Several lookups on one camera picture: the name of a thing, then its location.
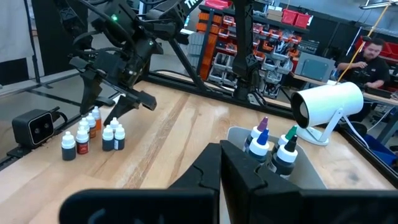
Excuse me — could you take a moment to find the grey equipment case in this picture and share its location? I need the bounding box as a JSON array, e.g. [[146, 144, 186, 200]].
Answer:
[[294, 51, 337, 83]]

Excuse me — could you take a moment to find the black edge clamp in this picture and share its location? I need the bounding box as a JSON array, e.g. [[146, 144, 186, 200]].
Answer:
[[93, 96, 116, 107]]

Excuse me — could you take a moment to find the black diagonal frame strut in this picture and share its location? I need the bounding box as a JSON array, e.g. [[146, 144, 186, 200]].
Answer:
[[166, 39, 209, 93]]

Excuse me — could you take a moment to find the blue storage bin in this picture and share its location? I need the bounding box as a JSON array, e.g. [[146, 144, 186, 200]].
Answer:
[[363, 133, 398, 169]]

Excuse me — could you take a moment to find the person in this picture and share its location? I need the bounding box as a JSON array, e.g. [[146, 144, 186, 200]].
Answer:
[[336, 37, 392, 90]]

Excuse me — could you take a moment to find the small Dark Blue dropper bottle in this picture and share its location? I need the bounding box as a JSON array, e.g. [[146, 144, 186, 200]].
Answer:
[[61, 131, 77, 162]]

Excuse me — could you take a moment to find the yellow hanging cable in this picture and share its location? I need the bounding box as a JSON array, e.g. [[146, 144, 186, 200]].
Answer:
[[336, 1, 393, 84]]

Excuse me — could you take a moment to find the parts bin shelf rack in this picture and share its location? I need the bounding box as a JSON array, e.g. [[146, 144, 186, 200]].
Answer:
[[186, 0, 312, 97]]

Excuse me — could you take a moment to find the small Taro Purple dropper bottle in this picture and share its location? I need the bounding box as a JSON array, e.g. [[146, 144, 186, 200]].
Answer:
[[78, 117, 91, 133]]

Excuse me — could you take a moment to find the large green-cap coloring bottle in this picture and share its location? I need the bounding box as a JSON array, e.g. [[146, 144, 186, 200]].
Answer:
[[272, 124, 299, 153]]

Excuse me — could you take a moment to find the black frame post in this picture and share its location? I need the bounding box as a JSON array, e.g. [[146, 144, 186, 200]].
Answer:
[[231, 0, 261, 102]]

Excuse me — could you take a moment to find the white hanging sheet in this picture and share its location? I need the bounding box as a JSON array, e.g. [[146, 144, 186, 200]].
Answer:
[[0, 0, 35, 63]]

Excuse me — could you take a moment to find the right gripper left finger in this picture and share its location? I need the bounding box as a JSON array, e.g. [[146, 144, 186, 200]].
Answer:
[[58, 142, 221, 224]]

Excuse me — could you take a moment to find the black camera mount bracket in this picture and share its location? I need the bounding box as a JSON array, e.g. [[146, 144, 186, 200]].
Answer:
[[6, 145, 34, 159]]

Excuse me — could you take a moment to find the small blue-label dropper bottle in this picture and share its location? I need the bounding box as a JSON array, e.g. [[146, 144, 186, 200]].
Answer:
[[113, 124, 126, 151]]

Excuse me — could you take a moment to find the large purple-cap coloring bottle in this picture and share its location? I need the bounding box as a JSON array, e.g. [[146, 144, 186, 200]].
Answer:
[[244, 116, 269, 153]]

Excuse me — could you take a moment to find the black table-level camera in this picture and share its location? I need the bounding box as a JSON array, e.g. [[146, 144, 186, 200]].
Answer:
[[11, 108, 55, 149]]

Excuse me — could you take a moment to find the red storage bin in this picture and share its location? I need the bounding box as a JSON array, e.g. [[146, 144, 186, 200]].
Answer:
[[281, 8, 296, 26], [294, 12, 312, 29]]

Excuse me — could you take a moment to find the cardboard box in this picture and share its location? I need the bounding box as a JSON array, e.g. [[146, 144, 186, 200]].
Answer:
[[267, 7, 284, 22]]

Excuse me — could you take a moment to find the small red-label dropper bottle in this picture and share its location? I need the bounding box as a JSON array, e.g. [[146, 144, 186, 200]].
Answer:
[[75, 126, 90, 156]]

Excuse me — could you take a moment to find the small orange dropper bottle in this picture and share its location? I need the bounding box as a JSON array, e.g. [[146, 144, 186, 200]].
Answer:
[[91, 106, 103, 131]]

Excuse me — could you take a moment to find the white plastic bin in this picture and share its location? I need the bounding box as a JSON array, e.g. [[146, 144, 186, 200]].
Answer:
[[226, 126, 327, 190]]

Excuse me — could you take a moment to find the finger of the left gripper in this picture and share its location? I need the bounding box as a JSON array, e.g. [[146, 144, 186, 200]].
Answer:
[[79, 70, 104, 116], [103, 95, 140, 126]]

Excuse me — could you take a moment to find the wooden work desk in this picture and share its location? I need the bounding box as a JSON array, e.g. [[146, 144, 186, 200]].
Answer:
[[290, 73, 398, 108]]

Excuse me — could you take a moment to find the small maroon dropper bottle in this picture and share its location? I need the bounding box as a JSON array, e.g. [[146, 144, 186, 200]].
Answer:
[[85, 112, 97, 139]]

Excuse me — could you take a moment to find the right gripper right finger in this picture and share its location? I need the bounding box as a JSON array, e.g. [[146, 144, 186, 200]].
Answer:
[[220, 140, 398, 224]]

